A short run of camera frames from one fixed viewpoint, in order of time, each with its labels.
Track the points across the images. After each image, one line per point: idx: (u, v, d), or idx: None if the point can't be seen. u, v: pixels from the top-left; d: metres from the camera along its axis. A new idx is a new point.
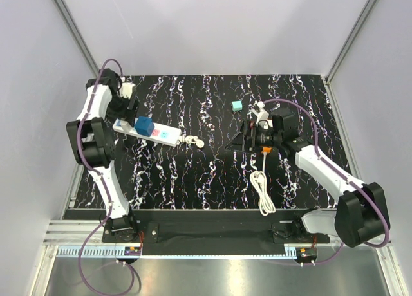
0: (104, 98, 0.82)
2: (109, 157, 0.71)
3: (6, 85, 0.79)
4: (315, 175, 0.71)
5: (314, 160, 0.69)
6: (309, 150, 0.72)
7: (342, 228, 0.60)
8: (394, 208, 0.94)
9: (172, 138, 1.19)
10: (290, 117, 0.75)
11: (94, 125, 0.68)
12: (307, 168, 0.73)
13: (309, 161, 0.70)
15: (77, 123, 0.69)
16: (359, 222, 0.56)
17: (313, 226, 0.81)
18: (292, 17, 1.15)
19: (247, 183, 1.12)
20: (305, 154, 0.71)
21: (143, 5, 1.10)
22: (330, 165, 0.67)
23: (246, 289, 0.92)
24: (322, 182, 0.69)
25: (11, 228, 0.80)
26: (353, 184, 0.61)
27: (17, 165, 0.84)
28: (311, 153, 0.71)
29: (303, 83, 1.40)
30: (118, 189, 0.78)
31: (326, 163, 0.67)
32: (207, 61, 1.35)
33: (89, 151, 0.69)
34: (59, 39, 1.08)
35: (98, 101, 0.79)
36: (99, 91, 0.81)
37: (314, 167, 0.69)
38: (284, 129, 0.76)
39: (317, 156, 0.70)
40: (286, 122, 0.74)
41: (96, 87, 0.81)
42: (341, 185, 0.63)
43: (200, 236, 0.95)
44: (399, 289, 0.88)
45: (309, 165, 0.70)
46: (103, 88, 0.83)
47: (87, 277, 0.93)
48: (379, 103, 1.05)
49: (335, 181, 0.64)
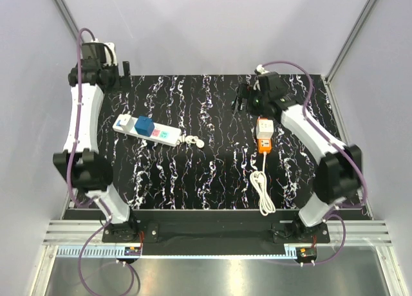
0: (94, 102, 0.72)
2: (103, 181, 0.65)
3: (6, 85, 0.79)
4: (299, 135, 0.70)
5: (299, 120, 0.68)
6: (296, 112, 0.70)
7: (321, 184, 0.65)
8: (394, 208, 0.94)
9: (172, 138, 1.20)
10: (275, 76, 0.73)
11: (85, 161, 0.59)
12: (291, 128, 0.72)
13: (295, 120, 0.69)
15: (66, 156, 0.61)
16: (337, 180, 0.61)
17: (308, 215, 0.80)
18: (292, 17, 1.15)
19: (247, 183, 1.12)
20: (293, 114, 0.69)
21: (143, 5, 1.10)
22: (314, 125, 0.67)
23: (246, 289, 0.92)
24: (304, 142, 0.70)
25: (11, 227, 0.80)
26: (335, 147, 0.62)
27: (17, 165, 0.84)
28: (299, 112, 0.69)
29: (303, 83, 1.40)
30: (117, 202, 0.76)
31: (311, 123, 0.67)
32: (207, 61, 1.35)
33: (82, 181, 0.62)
34: (59, 38, 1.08)
35: (87, 114, 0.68)
36: (85, 98, 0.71)
37: (297, 126, 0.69)
38: (270, 88, 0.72)
39: (303, 117, 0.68)
40: (272, 81, 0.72)
41: (80, 94, 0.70)
42: (323, 147, 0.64)
43: (201, 237, 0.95)
44: (399, 289, 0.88)
45: (297, 125, 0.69)
46: (91, 92, 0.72)
47: (87, 278, 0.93)
48: (378, 104, 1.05)
49: (317, 141, 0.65)
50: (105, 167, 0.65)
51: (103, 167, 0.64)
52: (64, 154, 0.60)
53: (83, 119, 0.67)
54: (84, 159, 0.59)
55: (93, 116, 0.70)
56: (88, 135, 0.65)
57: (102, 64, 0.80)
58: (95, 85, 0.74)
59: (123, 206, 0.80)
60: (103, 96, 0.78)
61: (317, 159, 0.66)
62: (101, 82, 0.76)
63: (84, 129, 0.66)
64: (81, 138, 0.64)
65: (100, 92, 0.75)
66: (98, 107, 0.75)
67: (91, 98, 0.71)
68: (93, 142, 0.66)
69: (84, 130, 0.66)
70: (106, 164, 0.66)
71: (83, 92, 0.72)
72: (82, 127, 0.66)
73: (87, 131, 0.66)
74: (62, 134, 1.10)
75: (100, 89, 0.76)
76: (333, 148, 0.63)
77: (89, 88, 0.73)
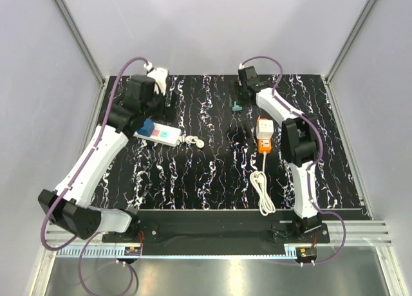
0: (109, 150, 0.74)
2: (84, 235, 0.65)
3: (5, 85, 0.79)
4: (270, 110, 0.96)
5: (269, 98, 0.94)
6: (268, 92, 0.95)
7: (286, 149, 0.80)
8: (394, 208, 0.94)
9: (172, 138, 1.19)
10: (251, 69, 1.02)
11: (66, 212, 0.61)
12: (264, 107, 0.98)
13: (266, 98, 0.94)
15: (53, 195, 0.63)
16: (297, 142, 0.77)
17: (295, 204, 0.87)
18: (292, 17, 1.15)
19: (247, 183, 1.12)
20: (265, 94, 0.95)
21: (143, 5, 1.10)
22: (280, 101, 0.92)
23: (246, 289, 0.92)
24: (273, 116, 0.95)
25: (11, 228, 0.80)
26: (294, 114, 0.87)
27: (17, 165, 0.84)
28: (268, 93, 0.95)
29: (303, 83, 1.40)
30: (112, 224, 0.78)
31: (278, 100, 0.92)
32: (207, 61, 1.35)
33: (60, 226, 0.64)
34: (59, 39, 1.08)
35: (95, 161, 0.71)
36: (103, 143, 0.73)
37: (268, 103, 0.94)
38: (246, 78, 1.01)
39: (272, 96, 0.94)
40: (248, 72, 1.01)
41: (100, 138, 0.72)
42: (285, 115, 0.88)
43: (201, 237, 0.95)
44: (399, 289, 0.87)
45: (268, 102, 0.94)
46: (112, 139, 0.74)
47: (86, 278, 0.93)
48: (379, 103, 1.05)
49: (282, 112, 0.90)
50: (89, 221, 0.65)
51: (86, 221, 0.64)
52: (51, 195, 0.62)
53: (88, 165, 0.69)
54: (65, 211, 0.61)
55: (100, 164, 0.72)
56: (83, 185, 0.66)
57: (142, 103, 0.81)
58: (121, 133, 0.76)
59: (120, 221, 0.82)
60: (124, 144, 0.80)
61: None
62: (129, 128, 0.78)
63: (83, 176, 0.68)
64: (74, 185, 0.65)
65: (123, 140, 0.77)
66: (113, 153, 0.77)
67: (109, 145, 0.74)
68: (85, 192, 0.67)
69: (82, 177, 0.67)
70: (93, 217, 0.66)
71: (104, 135, 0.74)
72: (83, 174, 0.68)
73: (84, 179, 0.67)
74: (62, 134, 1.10)
75: (125, 136, 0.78)
76: (293, 116, 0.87)
77: (112, 134, 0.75)
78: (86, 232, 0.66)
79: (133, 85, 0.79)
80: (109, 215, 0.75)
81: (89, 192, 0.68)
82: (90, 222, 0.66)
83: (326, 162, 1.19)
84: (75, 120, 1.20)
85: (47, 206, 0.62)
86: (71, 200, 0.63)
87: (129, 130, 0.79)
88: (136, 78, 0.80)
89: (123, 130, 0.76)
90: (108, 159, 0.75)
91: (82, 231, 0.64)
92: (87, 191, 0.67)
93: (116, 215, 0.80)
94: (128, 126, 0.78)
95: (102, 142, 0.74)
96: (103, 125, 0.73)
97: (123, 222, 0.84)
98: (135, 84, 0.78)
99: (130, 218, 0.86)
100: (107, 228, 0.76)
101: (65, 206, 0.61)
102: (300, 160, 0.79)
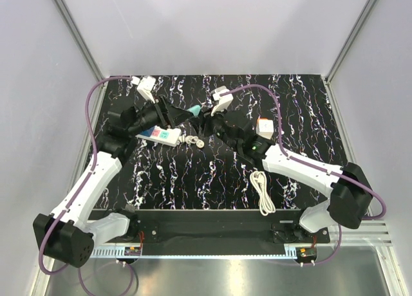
0: (107, 174, 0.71)
2: (76, 262, 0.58)
3: (5, 85, 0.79)
4: (296, 178, 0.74)
5: (284, 162, 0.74)
6: (274, 152, 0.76)
7: (340, 216, 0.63)
8: (393, 207, 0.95)
9: (172, 138, 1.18)
10: (247, 126, 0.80)
11: (64, 233, 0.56)
12: (280, 172, 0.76)
13: (280, 164, 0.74)
15: (49, 221, 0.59)
16: (353, 206, 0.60)
17: (308, 213, 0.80)
18: (292, 17, 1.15)
19: (247, 183, 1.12)
20: (272, 159, 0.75)
21: (143, 5, 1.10)
22: (299, 160, 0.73)
23: (246, 289, 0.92)
24: (302, 180, 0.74)
25: (11, 227, 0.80)
26: (335, 174, 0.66)
27: (17, 164, 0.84)
28: (279, 155, 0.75)
29: (303, 83, 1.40)
30: (110, 234, 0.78)
31: (297, 160, 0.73)
32: (207, 61, 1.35)
33: (53, 253, 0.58)
34: (60, 39, 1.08)
35: (93, 184, 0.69)
36: (100, 166, 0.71)
37: (290, 170, 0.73)
38: (243, 137, 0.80)
39: (286, 157, 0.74)
40: (246, 132, 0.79)
41: (96, 161, 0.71)
42: (324, 179, 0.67)
43: (200, 236, 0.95)
44: (399, 289, 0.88)
45: (287, 169, 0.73)
46: (108, 163, 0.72)
47: (87, 278, 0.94)
48: (379, 104, 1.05)
49: (317, 177, 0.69)
50: (84, 245, 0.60)
51: (81, 245, 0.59)
52: (47, 219, 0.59)
53: (85, 188, 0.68)
54: (62, 233, 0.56)
55: (98, 188, 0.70)
56: (80, 207, 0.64)
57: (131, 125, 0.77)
58: (116, 157, 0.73)
59: (116, 228, 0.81)
60: (120, 170, 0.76)
61: (324, 193, 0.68)
62: (124, 156, 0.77)
63: (81, 199, 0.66)
64: (72, 207, 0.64)
65: (118, 166, 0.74)
66: (111, 178, 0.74)
67: (105, 169, 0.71)
68: (83, 215, 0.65)
69: (79, 199, 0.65)
70: (87, 241, 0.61)
71: (100, 159, 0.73)
72: (80, 196, 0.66)
73: (82, 202, 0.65)
74: (62, 135, 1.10)
75: (120, 163, 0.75)
76: (332, 176, 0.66)
77: (109, 158, 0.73)
78: (80, 258, 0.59)
79: (113, 117, 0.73)
80: (106, 226, 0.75)
81: (85, 214, 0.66)
82: (84, 248, 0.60)
83: (327, 161, 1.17)
84: (75, 120, 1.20)
85: (42, 231, 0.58)
86: (68, 222, 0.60)
87: (125, 158, 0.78)
88: (116, 109, 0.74)
89: (119, 156, 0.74)
90: (104, 185, 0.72)
91: (76, 257, 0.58)
92: (84, 213, 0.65)
93: (112, 224, 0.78)
94: (123, 154, 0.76)
95: (98, 166, 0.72)
96: (95, 152, 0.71)
97: (122, 225, 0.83)
98: (114, 117, 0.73)
99: (128, 220, 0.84)
100: (103, 239, 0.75)
101: (62, 230, 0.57)
102: (359, 221, 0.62)
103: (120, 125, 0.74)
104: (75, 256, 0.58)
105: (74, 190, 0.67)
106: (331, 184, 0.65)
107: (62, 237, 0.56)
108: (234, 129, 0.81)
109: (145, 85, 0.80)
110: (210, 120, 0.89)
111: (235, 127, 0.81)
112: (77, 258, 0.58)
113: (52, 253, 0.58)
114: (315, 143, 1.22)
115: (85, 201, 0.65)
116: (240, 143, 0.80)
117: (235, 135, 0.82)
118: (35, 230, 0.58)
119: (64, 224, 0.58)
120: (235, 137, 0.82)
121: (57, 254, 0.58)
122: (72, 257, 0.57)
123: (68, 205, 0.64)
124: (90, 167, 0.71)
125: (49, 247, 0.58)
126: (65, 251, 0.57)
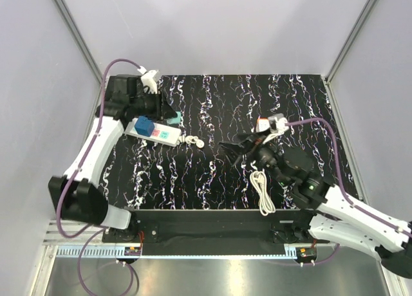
0: (111, 136, 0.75)
2: (94, 218, 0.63)
3: (6, 85, 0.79)
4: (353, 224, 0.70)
5: (347, 210, 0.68)
6: (335, 197, 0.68)
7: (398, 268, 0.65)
8: (393, 208, 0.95)
9: (172, 138, 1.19)
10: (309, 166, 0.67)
11: (80, 192, 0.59)
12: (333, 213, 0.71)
13: (343, 212, 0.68)
15: (62, 182, 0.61)
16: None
17: (329, 228, 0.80)
18: (292, 18, 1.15)
19: (247, 183, 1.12)
20: (335, 204, 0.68)
21: (143, 5, 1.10)
22: (364, 210, 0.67)
23: (246, 289, 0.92)
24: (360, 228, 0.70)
25: (11, 228, 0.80)
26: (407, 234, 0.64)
27: (17, 163, 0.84)
28: (342, 201, 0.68)
29: (303, 83, 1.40)
30: (115, 219, 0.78)
31: (362, 210, 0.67)
32: (208, 61, 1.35)
33: (71, 213, 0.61)
34: (60, 39, 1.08)
35: (100, 145, 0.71)
36: (104, 129, 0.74)
37: (351, 218, 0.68)
38: (299, 175, 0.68)
39: (349, 204, 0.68)
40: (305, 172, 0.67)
41: (100, 126, 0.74)
42: (394, 237, 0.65)
43: (201, 236, 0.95)
44: (399, 289, 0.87)
45: (347, 216, 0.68)
46: (111, 127, 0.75)
47: (87, 278, 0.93)
48: (379, 104, 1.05)
49: (385, 232, 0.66)
50: (98, 203, 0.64)
51: (96, 203, 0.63)
52: (62, 179, 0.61)
53: (94, 148, 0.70)
54: (78, 191, 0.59)
55: (105, 148, 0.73)
56: (93, 165, 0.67)
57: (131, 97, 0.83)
58: (118, 120, 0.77)
59: (121, 216, 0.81)
60: (121, 134, 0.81)
61: (386, 246, 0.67)
62: (124, 120, 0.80)
63: (91, 159, 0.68)
64: (84, 168, 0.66)
65: (119, 130, 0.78)
66: (113, 141, 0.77)
67: (109, 132, 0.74)
68: (95, 173, 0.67)
69: (90, 160, 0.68)
70: (102, 199, 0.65)
71: (103, 124, 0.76)
72: (90, 157, 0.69)
73: (92, 161, 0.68)
74: (62, 134, 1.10)
75: (121, 127, 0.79)
76: (403, 235, 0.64)
77: (111, 123, 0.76)
78: (97, 215, 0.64)
79: (119, 82, 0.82)
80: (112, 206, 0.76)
81: (98, 173, 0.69)
82: (99, 204, 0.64)
83: (327, 161, 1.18)
84: (75, 120, 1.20)
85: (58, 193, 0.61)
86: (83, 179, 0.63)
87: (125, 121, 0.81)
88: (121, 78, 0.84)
89: (120, 119, 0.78)
90: (109, 148, 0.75)
91: (95, 213, 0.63)
92: (96, 172, 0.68)
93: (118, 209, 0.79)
94: (122, 118, 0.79)
95: (102, 130, 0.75)
96: (102, 115, 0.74)
97: (124, 219, 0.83)
98: (121, 81, 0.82)
99: (129, 214, 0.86)
100: (111, 221, 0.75)
101: (78, 188, 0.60)
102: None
103: (124, 89, 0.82)
104: (92, 214, 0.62)
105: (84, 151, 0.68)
106: (402, 244, 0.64)
107: (78, 196, 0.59)
108: (293, 170, 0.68)
109: (153, 74, 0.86)
110: (259, 148, 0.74)
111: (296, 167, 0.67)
112: (93, 217, 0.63)
113: (69, 214, 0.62)
114: (315, 143, 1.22)
115: (96, 161, 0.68)
116: (297, 182, 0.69)
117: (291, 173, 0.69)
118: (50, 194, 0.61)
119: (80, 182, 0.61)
120: (290, 175, 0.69)
121: (74, 215, 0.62)
122: (91, 215, 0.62)
123: (80, 165, 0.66)
124: (95, 130, 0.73)
125: (65, 210, 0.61)
126: (84, 211, 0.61)
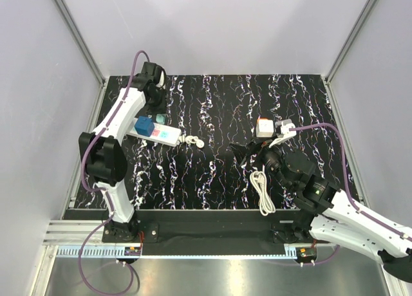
0: (136, 103, 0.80)
2: (114, 177, 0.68)
3: (6, 85, 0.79)
4: (358, 230, 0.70)
5: (353, 215, 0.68)
6: (341, 201, 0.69)
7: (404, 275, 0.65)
8: (393, 208, 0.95)
9: (172, 138, 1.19)
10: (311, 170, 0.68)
11: (107, 147, 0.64)
12: (338, 219, 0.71)
13: (349, 217, 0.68)
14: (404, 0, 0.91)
15: (91, 137, 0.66)
16: None
17: (331, 229, 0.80)
18: (292, 18, 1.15)
19: (247, 183, 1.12)
20: (340, 210, 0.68)
21: (143, 6, 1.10)
22: (370, 216, 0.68)
23: (246, 289, 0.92)
24: (365, 233, 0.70)
25: (11, 227, 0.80)
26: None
27: (17, 163, 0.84)
28: (349, 206, 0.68)
29: (303, 83, 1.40)
30: (121, 203, 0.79)
31: (368, 215, 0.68)
32: (207, 61, 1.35)
33: (94, 168, 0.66)
34: (60, 39, 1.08)
35: (125, 110, 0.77)
36: (130, 97, 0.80)
37: (357, 224, 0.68)
38: (301, 179, 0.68)
39: (355, 210, 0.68)
40: (307, 176, 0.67)
41: (127, 93, 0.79)
42: (399, 243, 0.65)
43: (200, 236, 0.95)
44: (399, 289, 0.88)
45: (353, 221, 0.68)
46: (136, 96, 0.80)
47: (87, 277, 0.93)
48: (379, 104, 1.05)
49: (390, 239, 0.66)
50: (120, 165, 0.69)
51: (118, 163, 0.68)
52: (91, 136, 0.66)
53: (120, 112, 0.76)
54: (105, 146, 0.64)
55: (129, 114, 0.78)
56: (118, 127, 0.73)
57: (155, 81, 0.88)
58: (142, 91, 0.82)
59: (127, 207, 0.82)
60: (143, 105, 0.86)
61: (391, 253, 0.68)
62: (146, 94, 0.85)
63: (117, 120, 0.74)
64: (111, 127, 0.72)
65: (143, 100, 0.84)
66: (138, 110, 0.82)
67: (134, 100, 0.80)
68: (119, 134, 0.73)
69: (116, 121, 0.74)
70: (122, 162, 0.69)
71: (129, 92, 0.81)
72: (116, 119, 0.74)
73: (118, 123, 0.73)
74: (62, 134, 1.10)
75: (145, 98, 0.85)
76: (409, 241, 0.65)
77: (136, 92, 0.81)
78: (116, 175, 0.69)
79: (147, 65, 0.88)
80: (122, 188, 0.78)
81: (121, 135, 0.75)
82: (120, 165, 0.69)
83: (327, 161, 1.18)
84: (76, 120, 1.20)
85: (85, 146, 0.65)
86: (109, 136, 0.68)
87: (147, 96, 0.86)
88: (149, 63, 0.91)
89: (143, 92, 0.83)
90: (133, 114, 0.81)
91: (115, 172, 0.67)
92: (120, 133, 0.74)
93: (125, 195, 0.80)
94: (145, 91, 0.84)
95: (128, 98, 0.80)
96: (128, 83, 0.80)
97: (129, 210, 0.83)
98: (150, 63, 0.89)
99: (133, 208, 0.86)
100: (119, 199, 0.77)
101: (104, 144, 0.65)
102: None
103: (150, 71, 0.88)
104: (112, 172, 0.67)
105: (111, 114, 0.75)
106: (406, 249, 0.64)
107: (105, 150, 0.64)
108: (295, 174, 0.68)
109: None
110: (266, 152, 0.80)
111: (297, 172, 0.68)
112: (115, 175, 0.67)
113: (94, 169, 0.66)
114: (315, 143, 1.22)
115: (121, 122, 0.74)
116: (300, 186, 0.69)
117: (293, 178, 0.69)
118: (80, 146, 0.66)
119: (106, 139, 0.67)
120: (293, 179, 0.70)
121: (98, 170, 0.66)
122: (112, 172, 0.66)
123: (107, 124, 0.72)
124: (121, 98, 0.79)
125: (91, 165, 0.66)
126: (107, 166, 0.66)
